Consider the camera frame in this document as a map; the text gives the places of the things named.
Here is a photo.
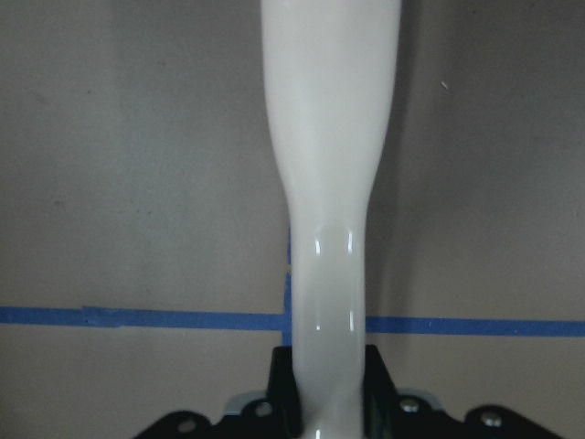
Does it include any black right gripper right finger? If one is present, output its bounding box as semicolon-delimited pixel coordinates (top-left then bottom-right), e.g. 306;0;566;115
363;345;397;439

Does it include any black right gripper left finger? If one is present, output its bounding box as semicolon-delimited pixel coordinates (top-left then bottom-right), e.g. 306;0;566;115
267;347;303;438

